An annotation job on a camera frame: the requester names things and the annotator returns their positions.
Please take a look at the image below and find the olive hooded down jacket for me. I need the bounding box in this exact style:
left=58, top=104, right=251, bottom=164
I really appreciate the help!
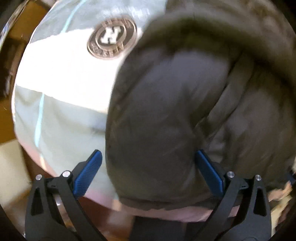
left=105, top=1, right=295, bottom=210

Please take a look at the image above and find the pink grey patchwork bedsheet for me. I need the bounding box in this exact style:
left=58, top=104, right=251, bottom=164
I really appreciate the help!
left=11, top=0, right=241, bottom=223

